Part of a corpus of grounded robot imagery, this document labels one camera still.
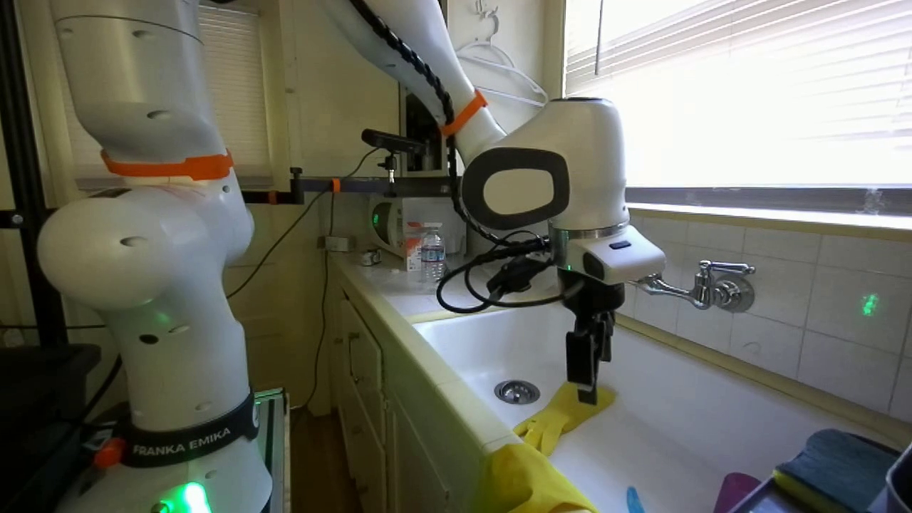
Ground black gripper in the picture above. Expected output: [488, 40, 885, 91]
[556, 271, 626, 406]

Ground metal sink drain strainer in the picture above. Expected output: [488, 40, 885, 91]
[492, 376, 545, 406]

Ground white ceramic sink basin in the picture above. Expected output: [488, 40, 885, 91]
[411, 298, 912, 513]

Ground clear water bottle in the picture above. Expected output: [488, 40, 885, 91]
[415, 219, 448, 294]

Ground red capped small bottle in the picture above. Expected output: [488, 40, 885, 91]
[399, 222, 427, 275]

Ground cream kitchen base cabinet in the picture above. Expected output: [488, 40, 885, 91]
[325, 252, 536, 513]

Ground yellow green sponge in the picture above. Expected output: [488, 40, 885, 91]
[769, 466, 820, 510]

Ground wide white window blinds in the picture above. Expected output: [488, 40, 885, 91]
[563, 0, 912, 191]

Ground narrow white window blinds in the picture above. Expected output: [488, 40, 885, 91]
[197, 0, 267, 180]

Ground black equipment box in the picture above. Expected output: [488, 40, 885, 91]
[0, 342, 103, 513]

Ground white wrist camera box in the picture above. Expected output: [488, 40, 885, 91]
[579, 222, 670, 286]

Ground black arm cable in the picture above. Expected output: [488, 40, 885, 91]
[348, 0, 563, 312]

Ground chrome wall faucet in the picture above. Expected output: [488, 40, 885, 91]
[635, 257, 760, 316]

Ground metal crossbar rail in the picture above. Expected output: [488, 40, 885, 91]
[237, 168, 464, 204]

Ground black metal frame pole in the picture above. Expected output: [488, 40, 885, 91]
[0, 0, 72, 353]

